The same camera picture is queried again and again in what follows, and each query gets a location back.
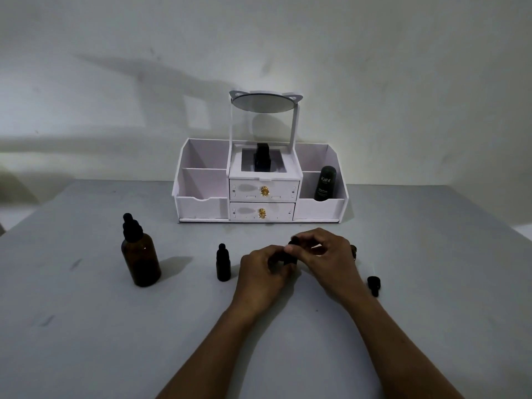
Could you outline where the person's left hand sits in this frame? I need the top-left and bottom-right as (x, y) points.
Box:
(231, 244), (298, 317)

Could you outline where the person's right hand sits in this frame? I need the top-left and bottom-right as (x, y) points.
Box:
(288, 227), (367, 308)

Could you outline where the person's right forearm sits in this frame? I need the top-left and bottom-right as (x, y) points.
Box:
(332, 287), (465, 399)

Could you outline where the person's left forearm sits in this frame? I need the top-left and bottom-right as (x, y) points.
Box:
(155, 301), (275, 399)

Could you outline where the white drawer with gold knob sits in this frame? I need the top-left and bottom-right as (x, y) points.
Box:
(229, 201), (296, 221)
(229, 178), (301, 201)

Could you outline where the small black dropper bottle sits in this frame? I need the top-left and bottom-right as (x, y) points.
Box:
(216, 243), (232, 282)

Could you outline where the black cylindrical tube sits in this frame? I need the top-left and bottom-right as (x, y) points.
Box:
(314, 165), (337, 202)

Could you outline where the white cosmetic organizer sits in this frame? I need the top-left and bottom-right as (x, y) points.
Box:
(172, 90), (347, 223)

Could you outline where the black square bottle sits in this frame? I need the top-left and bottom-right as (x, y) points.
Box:
(254, 143), (272, 173)

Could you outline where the large amber dropper bottle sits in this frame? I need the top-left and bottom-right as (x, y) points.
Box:
(121, 213), (162, 287)

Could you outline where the oval mirror with cat ears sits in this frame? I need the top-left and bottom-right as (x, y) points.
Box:
(229, 90), (303, 114)

